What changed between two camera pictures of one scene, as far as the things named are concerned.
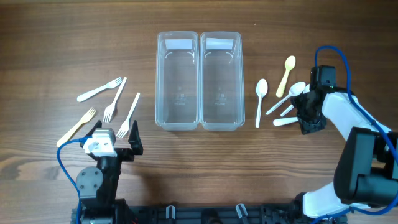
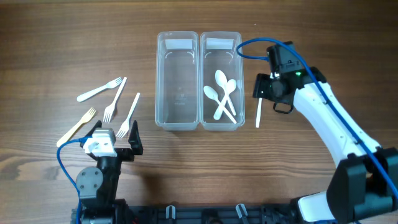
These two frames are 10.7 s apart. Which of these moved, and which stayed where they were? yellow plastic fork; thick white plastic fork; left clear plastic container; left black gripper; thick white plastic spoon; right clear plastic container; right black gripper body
Moved: right black gripper body; thick white plastic spoon
Stayed: left clear plastic container; left black gripper; thick white plastic fork; right clear plastic container; yellow plastic fork
